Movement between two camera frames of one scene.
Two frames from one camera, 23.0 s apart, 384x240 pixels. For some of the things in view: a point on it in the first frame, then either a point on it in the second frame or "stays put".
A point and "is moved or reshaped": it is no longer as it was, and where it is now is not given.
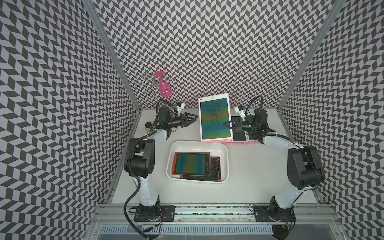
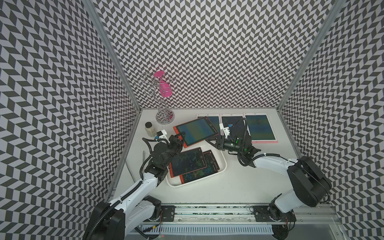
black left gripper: (184, 121) to (174, 139)
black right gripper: (240, 121) to (219, 142)
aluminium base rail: (215, 215) stays put
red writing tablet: (215, 174) to (187, 162)
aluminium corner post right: (331, 16) stays put
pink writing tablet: (214, 111) is moved or reshaped
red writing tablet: (197, 164) to (196, 131)
